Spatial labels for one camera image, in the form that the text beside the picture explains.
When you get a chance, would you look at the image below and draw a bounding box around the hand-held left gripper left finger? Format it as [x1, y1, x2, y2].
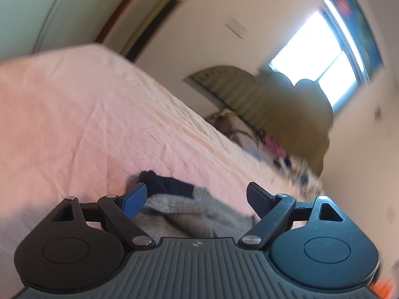
[50, 182, 155, 250]

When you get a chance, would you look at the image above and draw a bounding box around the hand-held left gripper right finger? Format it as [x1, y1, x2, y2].
[238, 181, 345, 250]

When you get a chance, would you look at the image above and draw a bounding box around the grey sweater with navy sleeves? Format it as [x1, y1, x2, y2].
[126, 170, 259, 240]

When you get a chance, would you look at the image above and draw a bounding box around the pink crumpled cloth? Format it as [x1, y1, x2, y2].
[263, 135, 287, 160]

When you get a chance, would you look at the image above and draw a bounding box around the beige plaid cloth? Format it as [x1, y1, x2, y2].
[207, 109, 262, 150]

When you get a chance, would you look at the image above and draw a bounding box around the olive padded headboard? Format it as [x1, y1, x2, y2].
[184, 65, 334, 176]

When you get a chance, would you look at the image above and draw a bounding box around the pink bed sheet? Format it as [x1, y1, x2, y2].
[0, 43, 325, 299]

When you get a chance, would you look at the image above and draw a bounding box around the window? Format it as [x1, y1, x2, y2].
[269, 0, 371, 113]

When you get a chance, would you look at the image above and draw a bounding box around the gold tower fan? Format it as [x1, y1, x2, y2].
[120, 0, 198, 63]

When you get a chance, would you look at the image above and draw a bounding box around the white wardrobe door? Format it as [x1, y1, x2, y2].
[0, 0, 134, 61]

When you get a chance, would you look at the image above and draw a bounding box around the white wall switch plate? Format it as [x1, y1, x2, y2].
[224, 19, 248, 39]

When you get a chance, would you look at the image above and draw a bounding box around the brown wooden door frame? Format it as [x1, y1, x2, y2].
[95, 0, 156, 44]

